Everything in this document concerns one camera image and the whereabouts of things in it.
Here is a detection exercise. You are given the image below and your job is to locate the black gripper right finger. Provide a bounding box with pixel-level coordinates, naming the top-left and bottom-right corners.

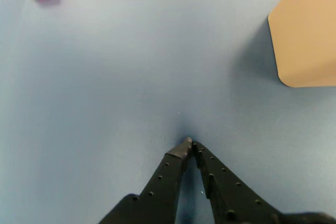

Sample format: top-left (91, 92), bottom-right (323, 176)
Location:
top-left (193, 142), bottom-right (287, 224)

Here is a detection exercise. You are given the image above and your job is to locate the blue desk mat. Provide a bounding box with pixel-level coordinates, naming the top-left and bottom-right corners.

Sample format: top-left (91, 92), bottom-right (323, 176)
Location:
top-left (0, 0), bottom-right (336, 224)

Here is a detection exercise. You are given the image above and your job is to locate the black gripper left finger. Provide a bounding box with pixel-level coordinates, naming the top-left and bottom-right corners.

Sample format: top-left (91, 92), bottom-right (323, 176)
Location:
top-left (99, 136), bottom-right (194, 224)

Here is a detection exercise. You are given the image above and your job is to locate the beige metal box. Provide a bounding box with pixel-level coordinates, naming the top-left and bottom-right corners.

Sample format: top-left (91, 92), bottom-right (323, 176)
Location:
top-left (267, 0), bottom-right (336, 88)

